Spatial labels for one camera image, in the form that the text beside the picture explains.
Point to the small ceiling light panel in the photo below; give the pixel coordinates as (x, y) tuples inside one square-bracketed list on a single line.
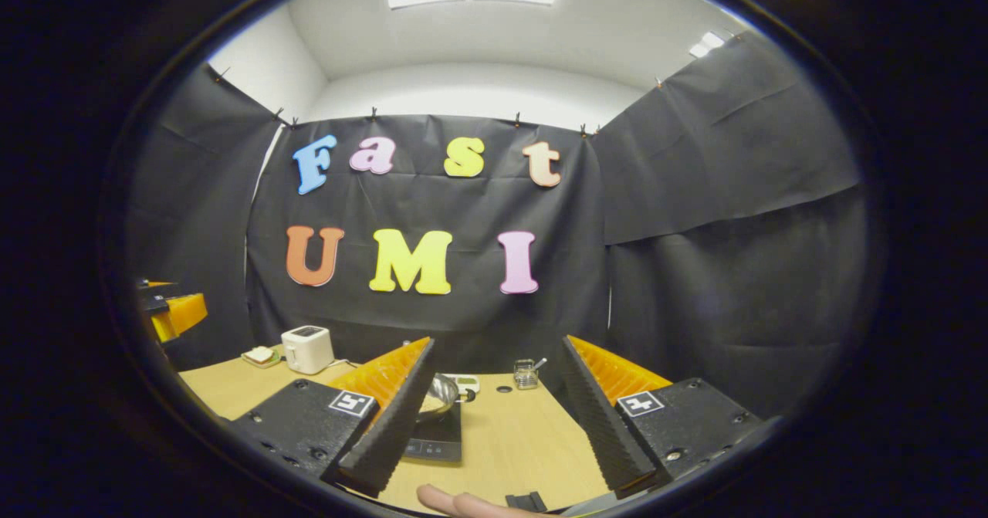
[(706, 43)]

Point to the small glass jar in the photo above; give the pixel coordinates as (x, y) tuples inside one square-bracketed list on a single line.
[(527, 375)]

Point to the white divided bean dish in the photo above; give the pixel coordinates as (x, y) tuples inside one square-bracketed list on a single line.
[(467, 384)]

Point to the white toaster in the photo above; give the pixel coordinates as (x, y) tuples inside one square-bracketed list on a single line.
[(307, 350)]

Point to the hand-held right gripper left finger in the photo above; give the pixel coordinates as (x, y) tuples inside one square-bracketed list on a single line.
[(386, 433)]

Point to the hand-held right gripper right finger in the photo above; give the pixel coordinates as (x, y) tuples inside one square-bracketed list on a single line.
[(602, 425)]

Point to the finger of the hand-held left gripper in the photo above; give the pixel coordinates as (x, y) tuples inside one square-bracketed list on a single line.
[(185, 311)]

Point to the black induction cooktop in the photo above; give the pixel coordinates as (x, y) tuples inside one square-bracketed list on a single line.
[(441, 441)]

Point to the toy sandwich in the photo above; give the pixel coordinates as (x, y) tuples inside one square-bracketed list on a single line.
[(260, 354)]

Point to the black backdrop cloth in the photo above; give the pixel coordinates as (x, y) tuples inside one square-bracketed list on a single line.
[(478, 325)]

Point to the small light green tray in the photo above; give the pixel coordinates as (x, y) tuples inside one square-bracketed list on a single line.
[(272, 362)]

